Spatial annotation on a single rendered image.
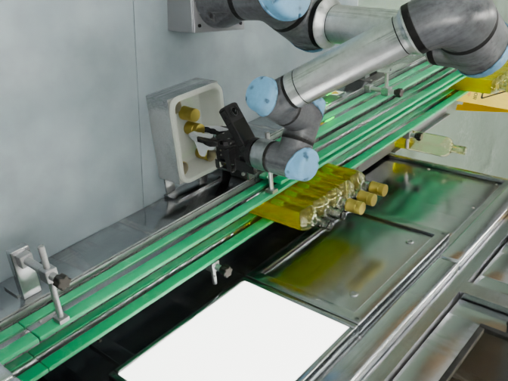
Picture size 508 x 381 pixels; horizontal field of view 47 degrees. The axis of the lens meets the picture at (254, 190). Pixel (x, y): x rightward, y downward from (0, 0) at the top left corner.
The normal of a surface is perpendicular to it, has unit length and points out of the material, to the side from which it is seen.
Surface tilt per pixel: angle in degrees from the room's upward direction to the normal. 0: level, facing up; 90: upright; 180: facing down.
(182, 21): 90
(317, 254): 90
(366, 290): 90
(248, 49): 0
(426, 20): 66
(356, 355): 90
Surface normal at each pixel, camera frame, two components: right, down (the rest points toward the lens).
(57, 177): 0.76, 0.24
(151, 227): -0.08, -0.89
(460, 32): 0.03, 0.65
